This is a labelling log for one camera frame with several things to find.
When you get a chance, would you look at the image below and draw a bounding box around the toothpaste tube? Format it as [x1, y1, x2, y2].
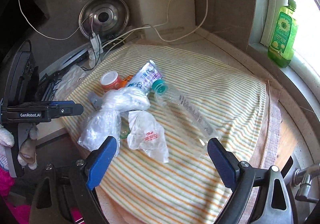
[125, 60, 165, 95]

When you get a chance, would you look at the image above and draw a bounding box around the person's left hand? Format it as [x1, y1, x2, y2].
[0, 124, 38, 170]

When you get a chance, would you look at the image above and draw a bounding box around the wooden board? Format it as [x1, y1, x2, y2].
[276, 118, 302, 167]

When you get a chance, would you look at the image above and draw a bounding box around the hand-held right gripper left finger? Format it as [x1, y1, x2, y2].
[35, 136, 118, 224]

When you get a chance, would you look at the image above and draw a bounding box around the white cutting board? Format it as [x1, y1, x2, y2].
[133, 0, 197, 40]

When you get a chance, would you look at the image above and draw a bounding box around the plain white plastic bag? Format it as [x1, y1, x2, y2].
[53, 64, 87, 101]

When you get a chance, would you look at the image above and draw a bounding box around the steel pot lid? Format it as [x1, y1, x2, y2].
[78, 0, 131, 40]

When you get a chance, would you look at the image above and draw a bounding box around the clear plastic bottle green cap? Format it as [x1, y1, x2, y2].
[150, 78, 223, 157]

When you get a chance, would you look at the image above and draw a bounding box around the orange peel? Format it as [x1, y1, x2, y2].
[117, 75, 133, 90]

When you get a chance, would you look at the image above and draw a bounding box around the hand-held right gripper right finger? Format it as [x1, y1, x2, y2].
[207, 137, 295, 224]

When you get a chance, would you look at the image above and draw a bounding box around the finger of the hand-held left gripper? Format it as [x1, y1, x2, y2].
[59, 100, 84, 116]

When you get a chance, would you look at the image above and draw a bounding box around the red cup white lid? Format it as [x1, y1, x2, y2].
[100, 71, 123, 93]

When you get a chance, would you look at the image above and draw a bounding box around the clear plastic bag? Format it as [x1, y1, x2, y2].
[77, 86, 151, 157]

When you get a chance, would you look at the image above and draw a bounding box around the striped cloth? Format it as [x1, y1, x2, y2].
[60, 44, 268, 224]

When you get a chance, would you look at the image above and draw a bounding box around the person's left forearm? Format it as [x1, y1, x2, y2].
[0, 166, 33, 224]

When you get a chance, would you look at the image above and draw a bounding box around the stone window sill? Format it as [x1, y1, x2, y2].
[247, 39, 320, 126]

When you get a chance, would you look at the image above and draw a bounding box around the white cable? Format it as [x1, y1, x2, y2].
[17, 0, 97, 41]
[99, 24, 153, 51]
[147, 0, 218, 44]

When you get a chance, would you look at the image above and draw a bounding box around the grey plastic piece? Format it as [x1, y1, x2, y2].
[87, 91, 103, 108]

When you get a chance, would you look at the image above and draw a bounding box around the green dish soap bottle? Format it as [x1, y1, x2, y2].
[267, 0, 299, 69]

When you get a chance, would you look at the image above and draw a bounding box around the white charger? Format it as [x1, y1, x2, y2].
[89, 34, 102, 53]

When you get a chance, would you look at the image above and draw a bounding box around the metal faucet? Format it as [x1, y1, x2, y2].
[291, 161, 320, 205]

